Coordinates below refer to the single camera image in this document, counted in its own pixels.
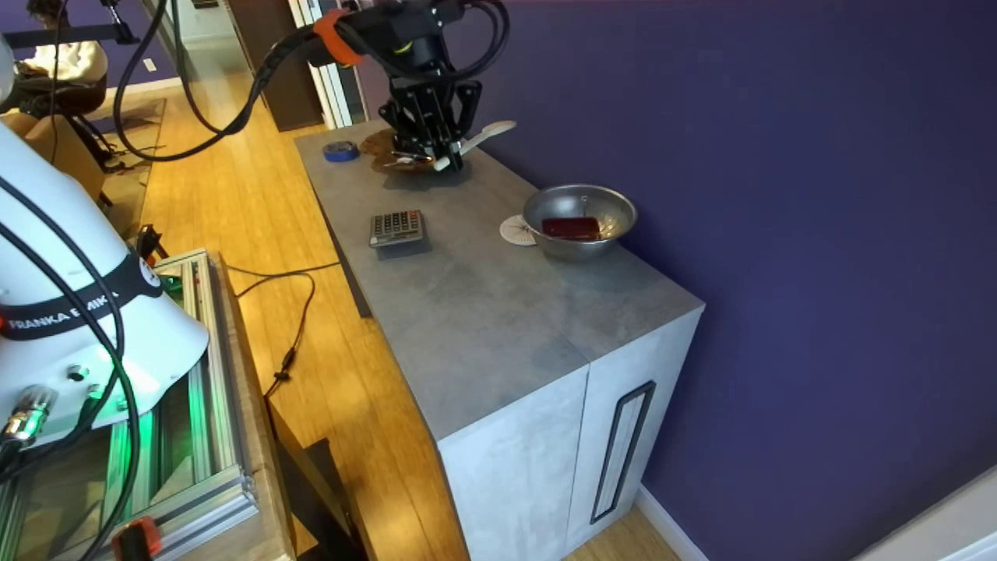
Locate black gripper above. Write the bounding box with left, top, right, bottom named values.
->
left=375, top=69, right=486, bottom=179

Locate silver metal bowl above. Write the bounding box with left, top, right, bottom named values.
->
left=520, top=182, right=642, bottom=266

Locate grey calculator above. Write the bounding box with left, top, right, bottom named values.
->
left=367, top=208, right=432, bottom=258

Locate blue tape roll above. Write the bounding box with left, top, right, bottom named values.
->
left=321, top=140, right=364, bottom=170

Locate dark red object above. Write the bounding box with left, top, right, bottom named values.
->
left=539, top=211, right=605, bottom=245

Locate grey concrete-look cabinet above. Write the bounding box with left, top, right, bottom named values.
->
left=292, top=119, right=709, bottom=561

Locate dark brown door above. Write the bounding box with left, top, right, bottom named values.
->
left=223, top=0, right=328, bottom=135

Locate black stool with tan seat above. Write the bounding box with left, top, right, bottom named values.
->
left=0, top=0, right=143, bottom=179

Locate white door frame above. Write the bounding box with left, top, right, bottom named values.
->
left=284, top=0, right=367, bottom=130

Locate orange cable wrap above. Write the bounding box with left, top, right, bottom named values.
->
left=314, top=8, right=364, bottom=69

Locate thin black floor cable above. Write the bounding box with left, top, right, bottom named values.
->
left=221, top=258, right=350, bottom=406

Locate black cabinet door handle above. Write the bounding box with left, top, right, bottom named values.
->
left=587, top=376, right=659, bottom=526

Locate orange clamp handle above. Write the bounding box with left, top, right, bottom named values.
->
left=108, top=516, right=164, bottom=561

